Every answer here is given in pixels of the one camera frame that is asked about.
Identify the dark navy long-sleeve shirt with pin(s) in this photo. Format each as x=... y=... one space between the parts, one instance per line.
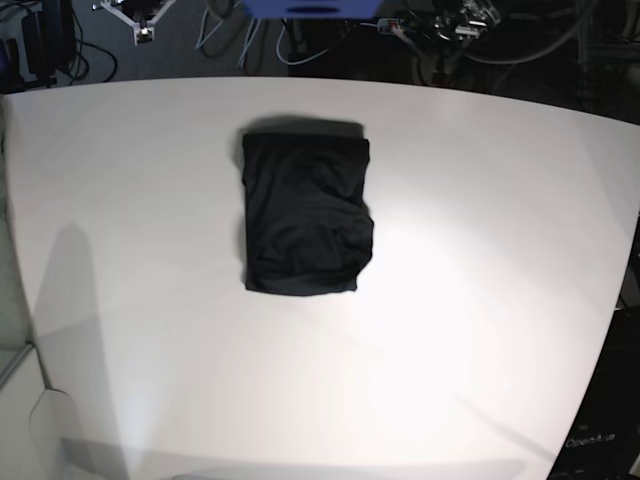
x=308 y=230

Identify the white power strip red switch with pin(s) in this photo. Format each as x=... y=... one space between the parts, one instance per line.
x=390 y=26

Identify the blue box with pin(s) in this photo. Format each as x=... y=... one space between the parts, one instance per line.
x=313 y=9

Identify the black device on floor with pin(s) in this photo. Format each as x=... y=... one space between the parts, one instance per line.
x=49 y=37

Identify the black OpenArm case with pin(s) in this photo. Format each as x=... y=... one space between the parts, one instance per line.
x=603 y=442

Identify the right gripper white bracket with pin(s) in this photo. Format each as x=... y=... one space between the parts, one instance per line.
x=141 y=16

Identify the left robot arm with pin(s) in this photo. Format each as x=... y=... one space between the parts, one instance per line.
x=458 y=23

